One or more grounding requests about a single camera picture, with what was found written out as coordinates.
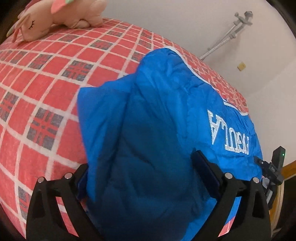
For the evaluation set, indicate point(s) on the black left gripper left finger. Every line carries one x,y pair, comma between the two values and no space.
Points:
44,219

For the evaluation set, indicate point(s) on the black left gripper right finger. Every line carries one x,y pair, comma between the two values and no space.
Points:
252,220

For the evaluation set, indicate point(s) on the blue puffer jacket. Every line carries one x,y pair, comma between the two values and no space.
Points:
139,132

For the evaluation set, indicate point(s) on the red plaid bed cover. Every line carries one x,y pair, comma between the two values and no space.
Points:
40,81

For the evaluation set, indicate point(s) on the pink plush toy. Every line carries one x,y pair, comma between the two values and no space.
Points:
38,17

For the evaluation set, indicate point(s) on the wooden door frame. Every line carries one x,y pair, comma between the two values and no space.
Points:
284,203

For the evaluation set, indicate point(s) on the yellow wall socket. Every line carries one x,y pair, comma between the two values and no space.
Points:
241,66

